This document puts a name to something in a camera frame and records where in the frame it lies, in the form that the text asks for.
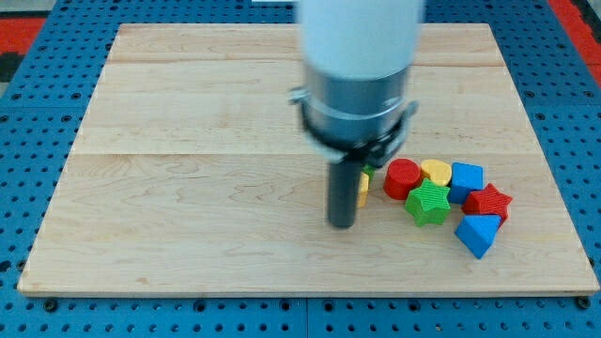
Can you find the yellow hexagon block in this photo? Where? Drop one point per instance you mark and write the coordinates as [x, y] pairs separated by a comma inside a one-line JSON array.
[[363, 190]]

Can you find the green circle block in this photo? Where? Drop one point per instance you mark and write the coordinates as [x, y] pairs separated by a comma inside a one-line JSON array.
[[369, 171]]

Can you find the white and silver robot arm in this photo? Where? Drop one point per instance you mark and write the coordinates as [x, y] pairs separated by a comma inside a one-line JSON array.
[[356, 57]]

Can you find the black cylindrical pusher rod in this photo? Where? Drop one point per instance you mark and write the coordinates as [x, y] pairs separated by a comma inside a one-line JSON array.
[[343, 189]]

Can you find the red cylinder block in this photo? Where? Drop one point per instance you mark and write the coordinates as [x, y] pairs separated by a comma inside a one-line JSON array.
[[402, 176]]

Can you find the wooden board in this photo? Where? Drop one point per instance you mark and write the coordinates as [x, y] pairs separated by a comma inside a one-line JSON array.
[[190, 178]]

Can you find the green star block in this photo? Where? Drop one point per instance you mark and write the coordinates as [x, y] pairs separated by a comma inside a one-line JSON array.
[[428, 203]]

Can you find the yellow heart block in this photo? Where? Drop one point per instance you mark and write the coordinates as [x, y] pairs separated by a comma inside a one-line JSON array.
[[437, 171]]

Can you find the blue cube block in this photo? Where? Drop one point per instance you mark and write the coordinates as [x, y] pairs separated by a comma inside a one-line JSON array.
[[466, 178]]

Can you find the blue triangle block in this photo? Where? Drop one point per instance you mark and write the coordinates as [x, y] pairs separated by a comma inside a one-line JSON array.
[[478, 233]]

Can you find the red star block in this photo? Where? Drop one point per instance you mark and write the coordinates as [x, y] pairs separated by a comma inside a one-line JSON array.
[[488, 201]]

